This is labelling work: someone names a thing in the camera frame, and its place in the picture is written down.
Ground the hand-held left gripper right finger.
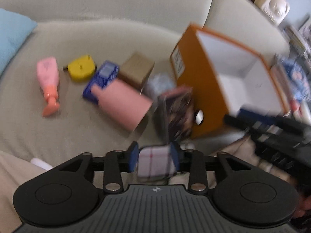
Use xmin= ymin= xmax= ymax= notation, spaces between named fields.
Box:
xmin=170 ymin=141 xmax=254 ymax=192

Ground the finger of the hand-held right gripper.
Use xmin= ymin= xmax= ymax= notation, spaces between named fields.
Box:
xmin=239 ymin=109 xmax=291 ymax=123
xmin=223 ymin=114 xmax=305 ymax=137

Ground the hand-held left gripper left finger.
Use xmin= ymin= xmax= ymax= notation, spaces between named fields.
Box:
xmin=52 ymin=141 xmax=139 ymax=195

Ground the white plaid pouch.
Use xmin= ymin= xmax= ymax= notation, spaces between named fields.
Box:
xmin=137 ymin=145 xmax=176 ymax=182

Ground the dark printed box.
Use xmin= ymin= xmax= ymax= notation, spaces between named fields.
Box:
xmin=157 ymin=87 xmax=195 ymax=142

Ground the orange storage box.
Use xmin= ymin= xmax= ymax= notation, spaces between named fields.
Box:
xmin=169 ymin=23 xmax=291 ymax=140

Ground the pink bottle with orange cap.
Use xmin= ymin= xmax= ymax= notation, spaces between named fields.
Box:
xmin=36 ymin=57 xmax=61 ymax=117

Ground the blue printed packet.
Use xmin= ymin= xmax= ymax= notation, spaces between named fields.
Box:
xmin=277 ymin=56 xmax=311 ymax=101

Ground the pink box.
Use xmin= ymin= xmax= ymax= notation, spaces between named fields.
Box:
xmin=91 ymin=80 xmax=153 ymax=132

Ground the clear plastic bag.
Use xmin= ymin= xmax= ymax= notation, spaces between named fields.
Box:
xmin=143 ymin=73 xmax=176 ymax=97

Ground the blue box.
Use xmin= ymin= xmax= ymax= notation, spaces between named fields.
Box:
xmin=82 ymin=61 xmax=119 ymax=105

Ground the brown cardboard box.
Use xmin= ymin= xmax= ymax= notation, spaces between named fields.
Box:
xmin=118 ymin=53 xmax=155 ymax=90

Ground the yellow tape measure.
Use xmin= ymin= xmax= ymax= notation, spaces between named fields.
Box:
xmin=63 ymin=55 xmax=96 ymax=82

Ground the beige sofa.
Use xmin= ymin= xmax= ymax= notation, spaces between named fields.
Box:
xmin=0 ymin=0 xmax=292 ymax=168

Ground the light blue cushion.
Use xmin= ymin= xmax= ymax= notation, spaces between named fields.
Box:
xmin=0 ymin=8 xmax=38 ymax=77

